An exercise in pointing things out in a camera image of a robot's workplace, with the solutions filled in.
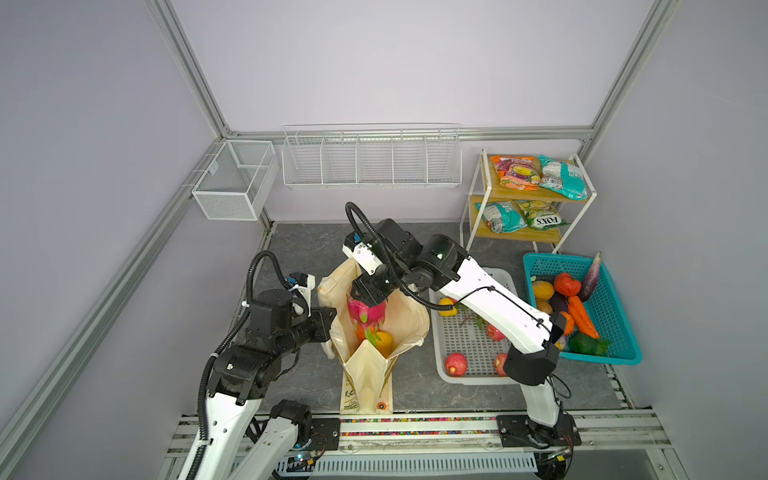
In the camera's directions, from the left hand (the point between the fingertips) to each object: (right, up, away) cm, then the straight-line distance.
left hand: (335, 316), depth 68 cm
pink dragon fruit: (+8, 0, -2) cm, 9 cm away
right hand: (+6, +6, -1) cm, 9 cm away
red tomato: (+66, +5, +24) cm, 71 cm away
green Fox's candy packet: (+61, +27, +28) cm, 73 cm away
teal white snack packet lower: (+49, +26, +28) cm, 62 cm away
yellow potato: (+61, +2, +26) cm, 67 cm away
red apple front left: (+30, -16, +11) cm, 36 cm away
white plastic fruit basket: (+34, -14, +19) cm, 41 cm away
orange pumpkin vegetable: (+64, -6, +17) cm, 66 cm away
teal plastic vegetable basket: (+78, -1, +23) cm, 81 cm away
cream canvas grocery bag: (+7, -15, +3) cm, 17 cm away
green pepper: (+67, -11, +15) cm, 69 cm away
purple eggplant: (+76, +6, +26) cm, 81 cm away
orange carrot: (+72, -6, +24) cm, 76 cm away
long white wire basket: (+6, +47, +31) cm, 56 cm away
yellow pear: (+12, -10, +12) cm, 20 cm away
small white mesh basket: (-41, +40, +35) cm, 67 cm away
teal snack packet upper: (+60, +36, +14) cm, 72 cm away
